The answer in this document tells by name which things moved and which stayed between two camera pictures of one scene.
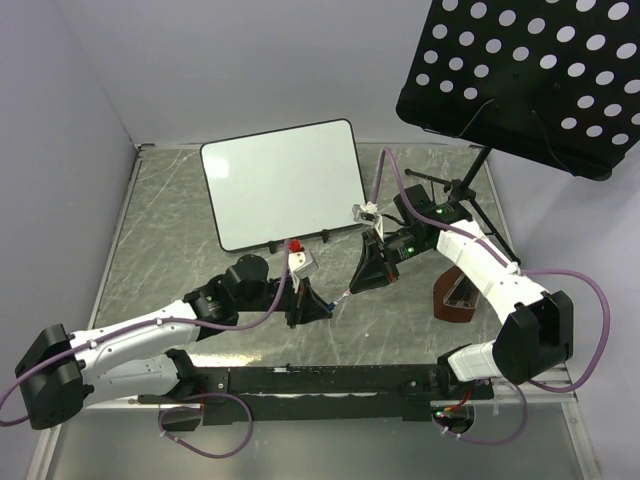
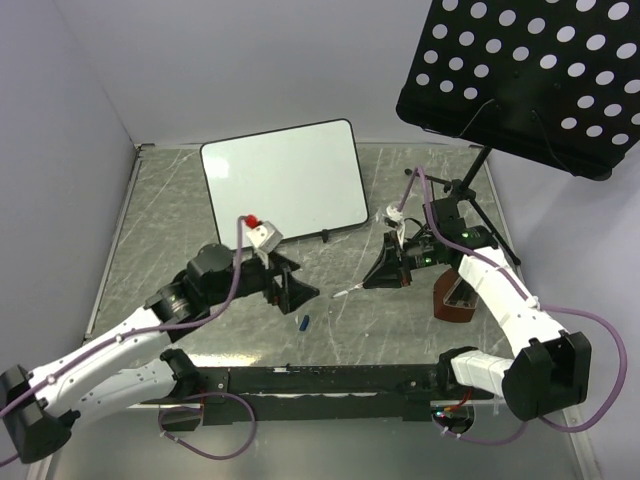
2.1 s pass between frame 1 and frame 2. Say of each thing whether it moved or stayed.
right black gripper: moved
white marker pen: moved
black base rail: stayed
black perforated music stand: stayed
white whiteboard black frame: stayed
